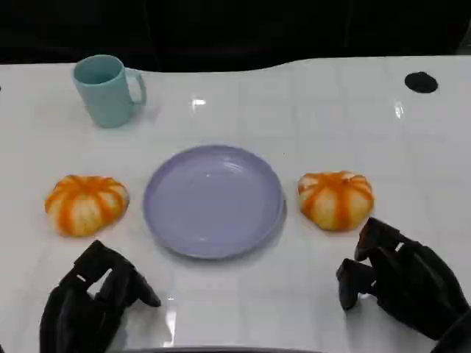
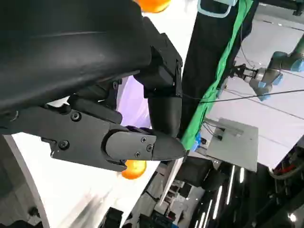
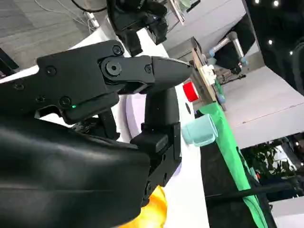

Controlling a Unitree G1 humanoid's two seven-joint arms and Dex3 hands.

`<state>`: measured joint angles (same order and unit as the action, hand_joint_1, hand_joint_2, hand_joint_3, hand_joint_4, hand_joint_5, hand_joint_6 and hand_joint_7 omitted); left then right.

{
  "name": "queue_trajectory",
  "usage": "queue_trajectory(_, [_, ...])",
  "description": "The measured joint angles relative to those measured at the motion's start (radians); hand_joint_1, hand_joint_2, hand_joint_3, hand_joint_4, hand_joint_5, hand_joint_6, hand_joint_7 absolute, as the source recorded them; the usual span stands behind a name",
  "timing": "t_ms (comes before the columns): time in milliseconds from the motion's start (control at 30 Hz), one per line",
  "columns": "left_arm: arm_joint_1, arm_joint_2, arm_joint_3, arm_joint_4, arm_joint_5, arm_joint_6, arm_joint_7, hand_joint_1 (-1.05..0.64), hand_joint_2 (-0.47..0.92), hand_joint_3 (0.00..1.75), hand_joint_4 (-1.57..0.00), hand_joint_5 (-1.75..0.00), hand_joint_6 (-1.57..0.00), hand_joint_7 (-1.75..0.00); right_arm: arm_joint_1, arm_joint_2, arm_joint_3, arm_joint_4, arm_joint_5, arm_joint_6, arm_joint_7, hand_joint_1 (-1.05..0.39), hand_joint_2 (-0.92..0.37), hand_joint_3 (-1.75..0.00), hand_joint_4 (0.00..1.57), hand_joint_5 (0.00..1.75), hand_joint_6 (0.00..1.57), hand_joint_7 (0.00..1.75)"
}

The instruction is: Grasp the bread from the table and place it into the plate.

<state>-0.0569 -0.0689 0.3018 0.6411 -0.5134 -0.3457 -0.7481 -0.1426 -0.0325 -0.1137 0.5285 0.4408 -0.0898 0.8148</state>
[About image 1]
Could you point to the pale green mug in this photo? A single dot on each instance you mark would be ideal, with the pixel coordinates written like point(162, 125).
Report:
point(105, 99)

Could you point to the black backdrop cloth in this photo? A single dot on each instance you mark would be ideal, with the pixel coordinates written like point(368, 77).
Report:
point(235, 29)

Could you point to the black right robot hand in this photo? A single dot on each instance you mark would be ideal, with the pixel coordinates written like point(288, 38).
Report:
point(412, 279)

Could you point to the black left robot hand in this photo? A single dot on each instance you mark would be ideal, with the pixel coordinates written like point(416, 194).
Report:
point(81, 309)

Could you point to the black round table grommet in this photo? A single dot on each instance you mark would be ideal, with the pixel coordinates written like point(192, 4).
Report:
point(421, 82)

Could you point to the lilac plate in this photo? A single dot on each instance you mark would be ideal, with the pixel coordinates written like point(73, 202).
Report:
point(213, 202)

